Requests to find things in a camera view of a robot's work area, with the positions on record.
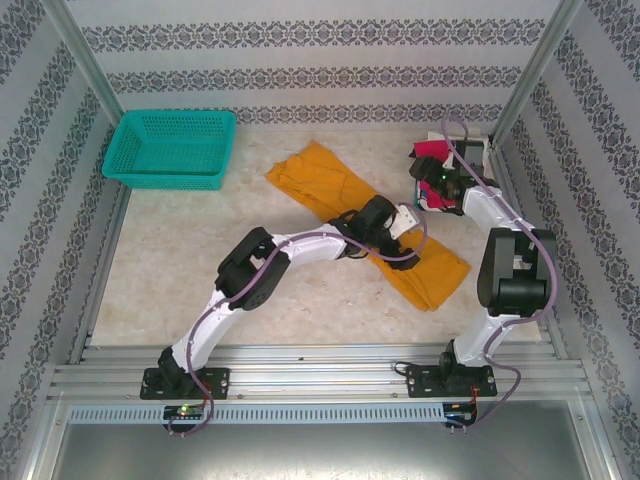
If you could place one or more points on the aluminium mounting rail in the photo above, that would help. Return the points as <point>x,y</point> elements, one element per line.
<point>310,370</point>

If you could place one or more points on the grey metal panel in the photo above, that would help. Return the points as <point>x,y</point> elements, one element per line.
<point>320,450</point>

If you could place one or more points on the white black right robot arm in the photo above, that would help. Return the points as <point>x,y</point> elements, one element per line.
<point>510,295</point>

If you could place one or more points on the teal plastic basket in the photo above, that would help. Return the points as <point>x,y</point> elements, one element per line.
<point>165,150</point>

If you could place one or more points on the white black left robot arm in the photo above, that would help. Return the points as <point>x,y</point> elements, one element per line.
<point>310,247</point>

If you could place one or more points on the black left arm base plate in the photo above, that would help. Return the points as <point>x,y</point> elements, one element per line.
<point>220,382</point>

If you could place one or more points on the yellow printed t-shirt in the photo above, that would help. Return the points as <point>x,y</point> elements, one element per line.
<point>320,175</point>

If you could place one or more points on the aluminium frame post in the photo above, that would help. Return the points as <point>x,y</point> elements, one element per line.
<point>540,65</point>
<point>85,55</point>

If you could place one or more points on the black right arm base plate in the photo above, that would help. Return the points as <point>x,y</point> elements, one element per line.
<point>425,382</point>

